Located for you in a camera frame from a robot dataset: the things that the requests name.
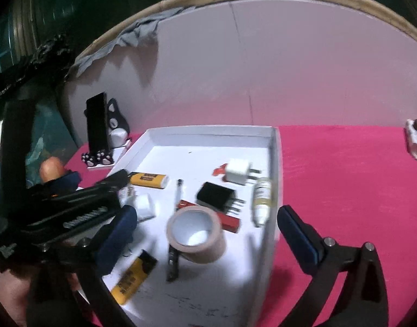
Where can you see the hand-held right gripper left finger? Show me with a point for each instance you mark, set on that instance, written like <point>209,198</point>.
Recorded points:
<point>116,238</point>

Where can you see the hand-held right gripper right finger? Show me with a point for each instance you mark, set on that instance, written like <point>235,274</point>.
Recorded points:
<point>298,242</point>

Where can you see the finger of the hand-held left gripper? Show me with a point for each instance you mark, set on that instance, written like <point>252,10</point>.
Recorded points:
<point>113,179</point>
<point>69,180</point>

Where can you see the yellow lighter white end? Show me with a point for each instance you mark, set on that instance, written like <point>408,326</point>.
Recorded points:
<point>147,180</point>

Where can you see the yellow lighter black top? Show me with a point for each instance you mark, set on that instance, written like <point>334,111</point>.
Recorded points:
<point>130,279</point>

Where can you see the clear pen black grip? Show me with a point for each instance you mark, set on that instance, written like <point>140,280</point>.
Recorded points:
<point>172,265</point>

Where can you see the slim red box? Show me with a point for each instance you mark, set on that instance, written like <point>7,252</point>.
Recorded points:
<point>230,223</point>

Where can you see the brown tape roll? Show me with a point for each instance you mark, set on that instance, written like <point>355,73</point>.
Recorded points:
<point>208,252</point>

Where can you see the white wall charger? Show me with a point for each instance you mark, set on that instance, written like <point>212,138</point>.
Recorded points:
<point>237,172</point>

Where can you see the black wall charger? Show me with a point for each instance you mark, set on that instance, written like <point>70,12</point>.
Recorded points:
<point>213,194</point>

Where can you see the white cardboard tray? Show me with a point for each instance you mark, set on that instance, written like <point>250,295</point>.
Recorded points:
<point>201,299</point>

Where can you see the person's left hand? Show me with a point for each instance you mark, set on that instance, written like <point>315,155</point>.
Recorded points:
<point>11,296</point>

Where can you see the small white block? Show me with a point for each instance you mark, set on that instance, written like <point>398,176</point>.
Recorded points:
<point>145,204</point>

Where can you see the black white animal phone stand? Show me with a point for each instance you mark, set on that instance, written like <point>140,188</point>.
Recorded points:
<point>118,136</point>

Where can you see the small white bottle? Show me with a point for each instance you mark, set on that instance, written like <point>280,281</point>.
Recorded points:
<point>261,207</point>

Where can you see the black phone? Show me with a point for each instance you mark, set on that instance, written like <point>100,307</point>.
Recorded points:
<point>98,122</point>

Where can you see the grey cloth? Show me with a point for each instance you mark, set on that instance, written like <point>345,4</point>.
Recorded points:
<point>137,30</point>

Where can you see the white power adapter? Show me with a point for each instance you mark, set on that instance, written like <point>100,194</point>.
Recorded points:
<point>416,143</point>

